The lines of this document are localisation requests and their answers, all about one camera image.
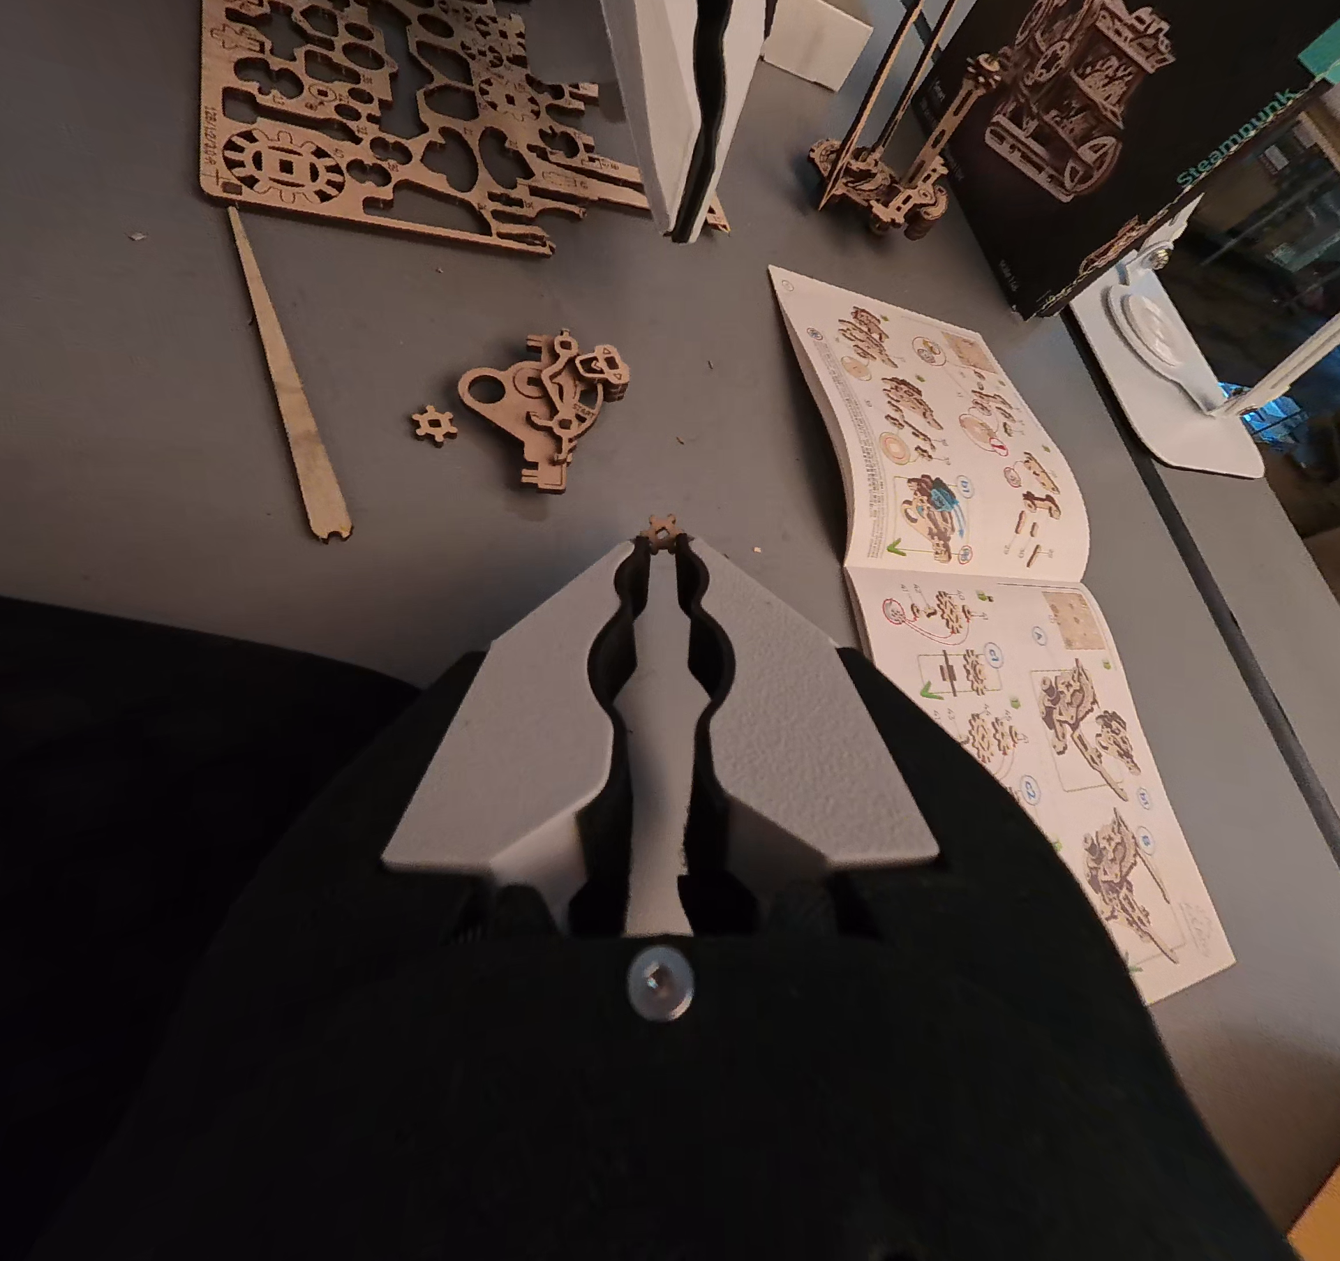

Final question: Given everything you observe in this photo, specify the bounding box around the white cardboard tray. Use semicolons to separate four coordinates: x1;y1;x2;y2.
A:
760;0;876;93

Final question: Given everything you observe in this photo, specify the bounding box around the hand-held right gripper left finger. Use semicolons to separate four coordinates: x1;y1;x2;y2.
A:
382;539;652;936

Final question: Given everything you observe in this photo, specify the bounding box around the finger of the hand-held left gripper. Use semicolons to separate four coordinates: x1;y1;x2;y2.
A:
589;0;715;234
668;0;773;244

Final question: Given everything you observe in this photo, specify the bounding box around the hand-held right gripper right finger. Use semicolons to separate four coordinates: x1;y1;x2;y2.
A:
676;536;942;936

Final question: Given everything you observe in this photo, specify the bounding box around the white round device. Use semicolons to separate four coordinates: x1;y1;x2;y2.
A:
1065;195;1340;480

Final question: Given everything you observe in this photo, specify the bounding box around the black quilted pad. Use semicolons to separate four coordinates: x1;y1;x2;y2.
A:
0;596;423;1261

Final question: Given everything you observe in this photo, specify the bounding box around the laser-cut wooden sheet with gear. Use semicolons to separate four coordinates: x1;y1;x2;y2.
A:
196;0;652;260

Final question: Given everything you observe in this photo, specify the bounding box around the partly built wooden model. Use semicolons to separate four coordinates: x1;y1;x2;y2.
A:
807;0;971;244

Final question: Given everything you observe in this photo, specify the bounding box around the open instruction booklet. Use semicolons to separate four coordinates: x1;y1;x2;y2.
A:
769;265;1238;1007

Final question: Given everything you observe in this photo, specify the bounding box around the thin wooden stick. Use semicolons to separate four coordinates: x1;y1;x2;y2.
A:
227;205;355;544

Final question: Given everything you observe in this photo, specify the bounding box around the small wooden gear assembly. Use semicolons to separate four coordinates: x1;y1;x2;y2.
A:
456;329;634;497

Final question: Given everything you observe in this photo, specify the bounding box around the black model kit box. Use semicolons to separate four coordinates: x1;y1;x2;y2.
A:
908;0;1340;323

